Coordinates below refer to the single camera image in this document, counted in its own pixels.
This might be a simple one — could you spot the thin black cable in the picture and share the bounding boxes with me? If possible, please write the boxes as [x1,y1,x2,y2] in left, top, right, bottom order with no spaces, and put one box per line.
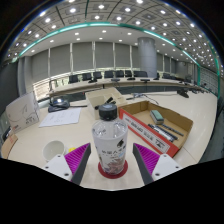
[125,93,160,106]

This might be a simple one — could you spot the round ceiling lights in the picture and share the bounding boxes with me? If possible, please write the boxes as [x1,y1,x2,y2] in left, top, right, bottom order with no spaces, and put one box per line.
[6,0,224,68]

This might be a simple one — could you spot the small open white box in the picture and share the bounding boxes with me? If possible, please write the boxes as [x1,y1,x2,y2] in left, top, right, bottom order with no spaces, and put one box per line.
[85,87,128,120]

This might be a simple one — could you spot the grey-green whiteboard eraser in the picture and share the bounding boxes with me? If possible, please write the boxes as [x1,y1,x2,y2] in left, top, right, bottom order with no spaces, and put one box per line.
[149,109,165,126]

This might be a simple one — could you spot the flat round red coaster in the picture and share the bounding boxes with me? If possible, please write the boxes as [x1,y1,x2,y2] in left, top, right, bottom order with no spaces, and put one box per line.
[97,159,129,180]

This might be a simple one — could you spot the brown cardboard tray red edge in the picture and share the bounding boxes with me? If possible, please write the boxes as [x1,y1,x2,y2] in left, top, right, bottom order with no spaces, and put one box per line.
[118,99,194,158]

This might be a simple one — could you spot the black conference microphones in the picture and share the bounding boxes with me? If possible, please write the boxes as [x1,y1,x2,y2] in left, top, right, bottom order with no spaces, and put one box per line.
[88,76,161,84]

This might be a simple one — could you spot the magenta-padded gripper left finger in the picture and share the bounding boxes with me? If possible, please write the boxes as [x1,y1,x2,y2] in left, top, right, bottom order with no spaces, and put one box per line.
[42,142,92,186]

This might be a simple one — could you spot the black desktop microphone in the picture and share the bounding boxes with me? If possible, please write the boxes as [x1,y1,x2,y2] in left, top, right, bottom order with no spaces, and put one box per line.
[176,88,190,99]

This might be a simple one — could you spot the black office chairs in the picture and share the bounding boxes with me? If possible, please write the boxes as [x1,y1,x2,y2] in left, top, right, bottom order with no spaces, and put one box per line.
[68,69,201,88]

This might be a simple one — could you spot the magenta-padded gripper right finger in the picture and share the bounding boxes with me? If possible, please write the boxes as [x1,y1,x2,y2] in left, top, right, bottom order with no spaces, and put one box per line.
[131,142,184,186]

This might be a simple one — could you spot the large white cardboard box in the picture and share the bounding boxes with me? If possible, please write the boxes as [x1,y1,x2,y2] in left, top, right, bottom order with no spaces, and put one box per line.
[5,91,41,134]

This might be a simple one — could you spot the clear water bottle black cap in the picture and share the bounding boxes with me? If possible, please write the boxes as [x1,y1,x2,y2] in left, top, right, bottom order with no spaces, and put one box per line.
[91,103,129,176]

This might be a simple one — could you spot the black clip in white box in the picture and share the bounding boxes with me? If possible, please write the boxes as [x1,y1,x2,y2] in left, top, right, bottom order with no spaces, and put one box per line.
[94,96,117,111]

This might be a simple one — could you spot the black desk phone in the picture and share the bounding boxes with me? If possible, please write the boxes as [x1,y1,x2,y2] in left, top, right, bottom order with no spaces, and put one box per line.
[47,97,71,113]

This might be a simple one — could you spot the brown kraft paper envelope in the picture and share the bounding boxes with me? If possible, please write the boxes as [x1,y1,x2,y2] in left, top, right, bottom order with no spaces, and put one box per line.
[0,133,19,160]

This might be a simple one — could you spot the white printed paper sheet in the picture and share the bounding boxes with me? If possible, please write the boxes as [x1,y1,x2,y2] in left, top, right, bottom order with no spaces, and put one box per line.
[38,107,83,128]

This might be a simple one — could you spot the black marker pen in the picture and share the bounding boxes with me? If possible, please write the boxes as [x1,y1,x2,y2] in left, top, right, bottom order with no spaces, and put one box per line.
[147,123,178,142]
[161,123,185,137]

